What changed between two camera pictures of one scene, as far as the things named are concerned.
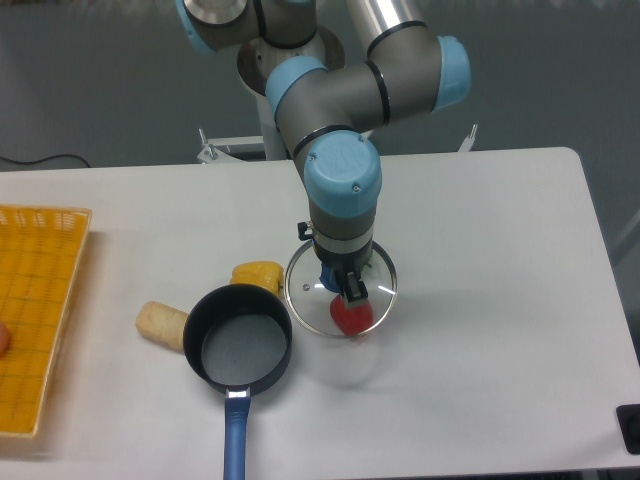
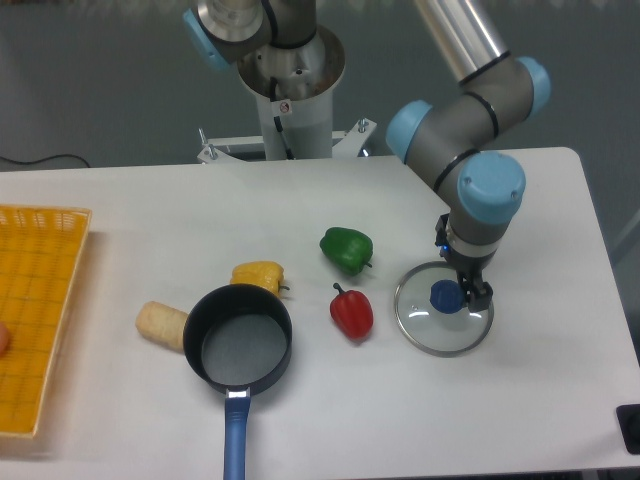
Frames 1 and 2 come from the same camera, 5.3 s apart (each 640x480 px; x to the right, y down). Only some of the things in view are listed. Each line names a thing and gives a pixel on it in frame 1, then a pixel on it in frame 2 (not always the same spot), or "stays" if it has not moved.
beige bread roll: (162, 324) stays
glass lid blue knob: (311, 288) -> (430, 305)
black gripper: (350, 266) -> (479, 293)
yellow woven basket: (40, 254) stays
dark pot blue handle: (239, 338) stays
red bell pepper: (354, 320) stays
